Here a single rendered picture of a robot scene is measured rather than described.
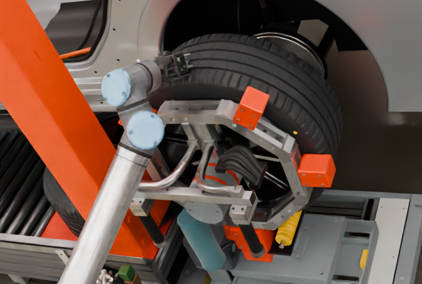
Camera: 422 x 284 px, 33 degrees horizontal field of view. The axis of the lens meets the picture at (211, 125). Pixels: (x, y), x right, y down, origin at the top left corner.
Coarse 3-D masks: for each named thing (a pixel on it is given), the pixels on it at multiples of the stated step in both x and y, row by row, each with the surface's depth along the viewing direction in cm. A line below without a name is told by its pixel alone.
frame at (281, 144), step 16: (160, 112) 211; (176, 112) 208; (192, 112) 206; (208, 112) 203; (224, 112) 201; (240, 128) 203; (256, 128) 203; (272, 128) 205; (272, 144) 203; (288, 144) 205; (160, 160) 235; (288, 160) 205; (160, 176) 235; (288, 176) 211; (304, 192) 214; (256, 208) 239; (272, 208) 237; (288, 208) 223; (224, 224) 243; (256, 224) 236; (272, 224) 232
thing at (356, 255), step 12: (348, 228) 280; (360, 228) 277; (372, 228) 276; (348, 240) 273; (360, 240) 271; (372, 240) 271; (348, 252) 271; (360, 252) 269; (372, 252) 271; (336, 264) 269; (348, 264) 267; (360, 264) 262; (240, 276) 280; (336, 276) 261; (348, 276) 259; (360, 276) 259
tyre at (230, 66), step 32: (192, 64) 213; (224, 64) 209; (256, 64) 209; (288, 64) 213; (160, 96) 218; (192, 96) 212; (224, 96) 208; (288, 96) 207; (320, 96) 215; (288, 128) 208; (320, 128) 212; (320, 192) 226
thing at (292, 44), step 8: (264, 32) 243; (272, 32) 242; (280, 32) 241; (272, 40) 241; (280, 40) 240; (288, 40) 239; (296, 40) 240; (288, 48) 241; (296, 48) 240; (304, 48) 239; (312, 48) 241; (304, 56) 241; (312, 56) 240; (312, 64) 243; (320, 64) 244; (320, 72) 244
